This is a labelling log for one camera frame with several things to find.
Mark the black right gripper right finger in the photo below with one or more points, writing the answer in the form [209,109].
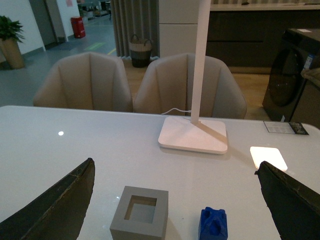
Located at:
[294,207]

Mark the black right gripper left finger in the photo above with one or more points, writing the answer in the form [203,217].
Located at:
[58,213]

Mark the blue plastic part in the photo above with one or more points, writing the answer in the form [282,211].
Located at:
[213,224]

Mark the gray square hollow base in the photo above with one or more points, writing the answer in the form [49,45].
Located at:
[141,214]

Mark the dark label sticker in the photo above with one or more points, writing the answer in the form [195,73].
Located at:
[294,128]

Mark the dark washing machine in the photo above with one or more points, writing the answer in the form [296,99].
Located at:
[299,50]

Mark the white desk lamp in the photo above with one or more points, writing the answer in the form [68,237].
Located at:
[205,136]

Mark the beige left chair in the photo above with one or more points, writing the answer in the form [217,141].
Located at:
[86,81]

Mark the beige chair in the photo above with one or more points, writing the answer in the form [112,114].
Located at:
[167,87]
[86,81]

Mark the beige right chair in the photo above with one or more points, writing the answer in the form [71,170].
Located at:
[167,87]

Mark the dark kitchen counter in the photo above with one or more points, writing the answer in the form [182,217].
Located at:
[246,34]

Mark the woven laundry basket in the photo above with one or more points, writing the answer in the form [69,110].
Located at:
[140,51]

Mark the green potted plant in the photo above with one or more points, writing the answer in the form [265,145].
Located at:
[10,36]

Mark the red trash bin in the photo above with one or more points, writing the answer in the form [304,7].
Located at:
[78,27]

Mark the gray curtain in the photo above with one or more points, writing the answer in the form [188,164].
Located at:
[135,17]

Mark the white cabinet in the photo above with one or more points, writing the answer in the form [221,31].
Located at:
[178,24]

